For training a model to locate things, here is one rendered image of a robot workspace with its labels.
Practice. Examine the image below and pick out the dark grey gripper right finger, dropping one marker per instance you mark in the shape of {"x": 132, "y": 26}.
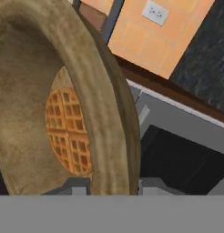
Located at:
{"x": 154, "y": 186}

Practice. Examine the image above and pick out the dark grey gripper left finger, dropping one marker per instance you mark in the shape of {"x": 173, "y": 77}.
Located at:
{"x": 77, "y": 185}

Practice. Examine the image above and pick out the brown ceramic bowl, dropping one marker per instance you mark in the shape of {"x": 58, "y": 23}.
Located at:
{"x": 22, "y": 91}

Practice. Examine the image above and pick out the golden round waffle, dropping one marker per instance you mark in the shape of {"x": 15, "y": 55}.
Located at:
{"x": 69, "y": 133}

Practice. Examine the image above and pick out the grey microwave oven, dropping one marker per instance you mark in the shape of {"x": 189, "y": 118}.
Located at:
{"x": 183, "y": 121}

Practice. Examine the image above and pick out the dark grey metal bar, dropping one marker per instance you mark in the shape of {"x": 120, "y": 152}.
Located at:
{"x": 112, "y": 21}

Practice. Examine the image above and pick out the white wall socket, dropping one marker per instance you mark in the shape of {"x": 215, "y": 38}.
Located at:
{"x": 155, "y": 12}

